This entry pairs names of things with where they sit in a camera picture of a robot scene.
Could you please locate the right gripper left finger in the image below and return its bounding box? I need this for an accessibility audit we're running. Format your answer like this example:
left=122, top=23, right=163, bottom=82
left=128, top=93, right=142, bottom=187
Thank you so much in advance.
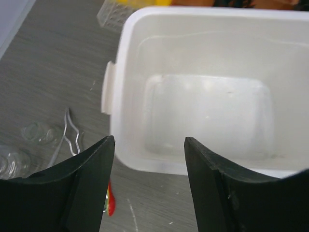
left=24, top=135, right=115, bottom=232

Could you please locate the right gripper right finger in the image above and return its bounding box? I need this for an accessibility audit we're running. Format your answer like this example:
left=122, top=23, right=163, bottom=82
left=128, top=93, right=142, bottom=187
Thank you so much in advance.
left=183, top=136, right=285, bottom=232

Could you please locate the clear glass flask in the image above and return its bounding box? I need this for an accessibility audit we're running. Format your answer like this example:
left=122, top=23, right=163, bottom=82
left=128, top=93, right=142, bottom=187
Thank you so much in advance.
left=21, top=122, right=63, bottom=145
left=0, top=144, right=31, bottom=180

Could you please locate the white plastic tub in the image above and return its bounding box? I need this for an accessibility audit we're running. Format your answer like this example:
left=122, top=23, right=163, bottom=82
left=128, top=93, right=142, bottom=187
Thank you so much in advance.
left=101, top=7, right=309, bottom=177

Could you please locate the yellow test tube rack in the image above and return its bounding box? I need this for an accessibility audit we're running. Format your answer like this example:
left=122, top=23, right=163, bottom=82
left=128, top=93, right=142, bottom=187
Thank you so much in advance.
left=116, top=0, right=172, bottom=8

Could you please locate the red yellow stick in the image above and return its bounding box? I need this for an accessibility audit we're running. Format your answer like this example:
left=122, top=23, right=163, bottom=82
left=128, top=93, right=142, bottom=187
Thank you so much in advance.
left=103, top=180, right=116, bottom=217

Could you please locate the metal test tube holder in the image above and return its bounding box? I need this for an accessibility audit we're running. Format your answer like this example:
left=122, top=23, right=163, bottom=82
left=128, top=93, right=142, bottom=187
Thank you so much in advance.
left=46, top=107, right=81, bottom=168

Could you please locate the clear well plate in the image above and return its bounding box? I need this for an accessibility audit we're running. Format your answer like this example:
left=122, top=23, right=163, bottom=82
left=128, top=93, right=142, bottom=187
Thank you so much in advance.
left=97, top=0, right=140, bottom=31

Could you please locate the wooden compartment tray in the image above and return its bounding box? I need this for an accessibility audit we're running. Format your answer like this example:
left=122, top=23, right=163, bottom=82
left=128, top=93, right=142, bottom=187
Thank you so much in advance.
left=170, top=0, right=309, bottom=11

